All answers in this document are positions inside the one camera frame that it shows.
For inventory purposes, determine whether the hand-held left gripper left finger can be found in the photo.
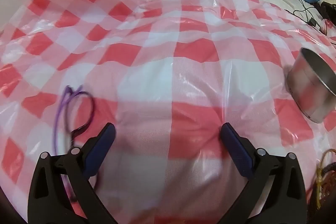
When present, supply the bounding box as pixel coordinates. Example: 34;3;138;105
28;122;124;224

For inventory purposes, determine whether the dark object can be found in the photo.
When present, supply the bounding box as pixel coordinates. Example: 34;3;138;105
315;0;336;35

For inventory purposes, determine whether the red checkered plastic sheet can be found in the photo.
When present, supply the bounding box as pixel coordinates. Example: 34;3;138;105
0;0;336;224

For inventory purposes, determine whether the round metal tin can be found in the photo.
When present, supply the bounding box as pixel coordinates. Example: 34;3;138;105
286;47;336;124

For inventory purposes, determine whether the black charger cable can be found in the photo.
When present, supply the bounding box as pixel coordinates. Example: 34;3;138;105
285;0;328;30

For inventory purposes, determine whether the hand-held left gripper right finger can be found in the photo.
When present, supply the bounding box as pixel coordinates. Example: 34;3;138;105
219;123;308;224

